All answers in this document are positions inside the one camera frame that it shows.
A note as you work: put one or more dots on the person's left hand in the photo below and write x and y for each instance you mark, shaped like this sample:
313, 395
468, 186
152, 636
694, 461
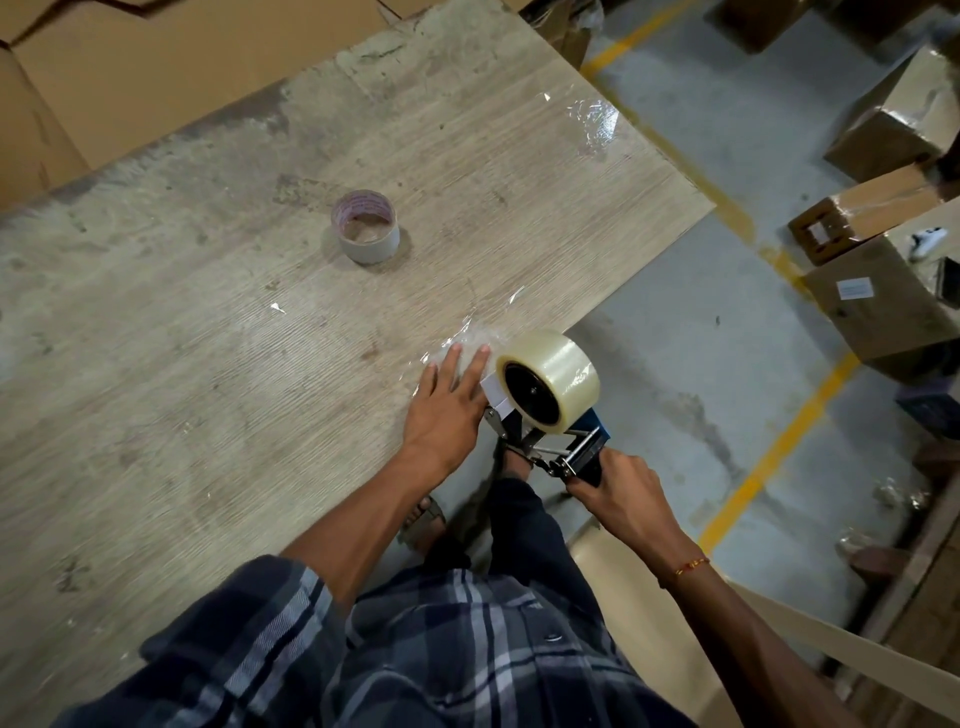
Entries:
442, 424

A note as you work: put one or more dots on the person's right hand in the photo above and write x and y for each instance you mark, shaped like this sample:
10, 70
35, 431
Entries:
626, 502

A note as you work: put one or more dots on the person's left little finger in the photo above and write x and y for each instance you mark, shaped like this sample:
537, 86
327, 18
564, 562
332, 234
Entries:
427, 380

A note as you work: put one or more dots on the person's left middle finger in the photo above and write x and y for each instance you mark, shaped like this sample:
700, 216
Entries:
478, 366

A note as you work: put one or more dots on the person's right fingers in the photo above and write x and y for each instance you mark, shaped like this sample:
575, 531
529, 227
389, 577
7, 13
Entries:
596, 491

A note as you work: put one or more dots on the clear tape strip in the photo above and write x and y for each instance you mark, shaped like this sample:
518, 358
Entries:
469, 336

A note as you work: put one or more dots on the blue tape dispenser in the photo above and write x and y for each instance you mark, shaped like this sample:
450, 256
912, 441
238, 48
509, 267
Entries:
559, 454

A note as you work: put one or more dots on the person's left forearm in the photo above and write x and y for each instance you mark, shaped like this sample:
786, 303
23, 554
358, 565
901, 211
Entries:
360, 536

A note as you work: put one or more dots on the person's right forearm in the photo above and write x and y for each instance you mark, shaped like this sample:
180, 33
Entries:
739, 645

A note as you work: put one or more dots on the large clear tape roll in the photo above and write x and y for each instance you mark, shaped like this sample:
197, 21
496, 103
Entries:
559, 371

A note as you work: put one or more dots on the dark trousers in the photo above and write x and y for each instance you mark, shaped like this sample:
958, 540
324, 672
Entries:
521, 525

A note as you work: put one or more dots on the orange thread wristband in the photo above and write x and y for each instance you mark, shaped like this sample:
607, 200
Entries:
688, 568

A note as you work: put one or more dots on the grey sandal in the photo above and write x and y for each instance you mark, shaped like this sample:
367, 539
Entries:
421, 517

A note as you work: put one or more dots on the small tape roll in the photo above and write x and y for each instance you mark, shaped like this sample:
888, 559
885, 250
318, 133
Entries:
367, 232

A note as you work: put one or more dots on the flat cardboard piece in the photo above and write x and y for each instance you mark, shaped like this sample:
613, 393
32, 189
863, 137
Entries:
675, 645

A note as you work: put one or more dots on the plaid shirt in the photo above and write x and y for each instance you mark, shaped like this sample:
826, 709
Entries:
420, 660

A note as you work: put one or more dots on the crumpled plastic wrap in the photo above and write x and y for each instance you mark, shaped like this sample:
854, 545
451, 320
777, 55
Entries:
855, 540
900, 495

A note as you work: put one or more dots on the crumpled clear tape piece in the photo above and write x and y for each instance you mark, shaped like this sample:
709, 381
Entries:
592, 120

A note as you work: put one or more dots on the wooden pallet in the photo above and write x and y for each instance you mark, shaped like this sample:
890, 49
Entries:
915, 592

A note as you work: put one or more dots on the large labelled cardboard box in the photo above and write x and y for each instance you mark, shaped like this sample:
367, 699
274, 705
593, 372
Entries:
885, 300

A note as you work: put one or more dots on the dark blue box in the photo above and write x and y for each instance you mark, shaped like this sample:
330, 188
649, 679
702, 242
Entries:
934, 409

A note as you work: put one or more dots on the plastic-wrapped cardboard box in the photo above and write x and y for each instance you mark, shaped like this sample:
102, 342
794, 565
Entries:
566, 26

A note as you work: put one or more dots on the long cardboard box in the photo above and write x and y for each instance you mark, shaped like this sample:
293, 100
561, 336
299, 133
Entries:
862, 214

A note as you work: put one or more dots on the flat cardboard sheets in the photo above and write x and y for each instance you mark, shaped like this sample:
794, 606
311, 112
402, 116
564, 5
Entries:
150, 82

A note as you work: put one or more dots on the dark phone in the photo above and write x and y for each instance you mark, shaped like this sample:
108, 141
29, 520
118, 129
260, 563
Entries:
951, 281

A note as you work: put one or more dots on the white small device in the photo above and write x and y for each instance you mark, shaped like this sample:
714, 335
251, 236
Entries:
928, 241

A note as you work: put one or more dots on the taped brown cardboard box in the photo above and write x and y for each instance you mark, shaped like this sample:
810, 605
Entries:
900, 112

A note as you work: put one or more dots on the dark cardboard box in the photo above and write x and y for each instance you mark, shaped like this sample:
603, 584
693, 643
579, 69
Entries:
885, 16

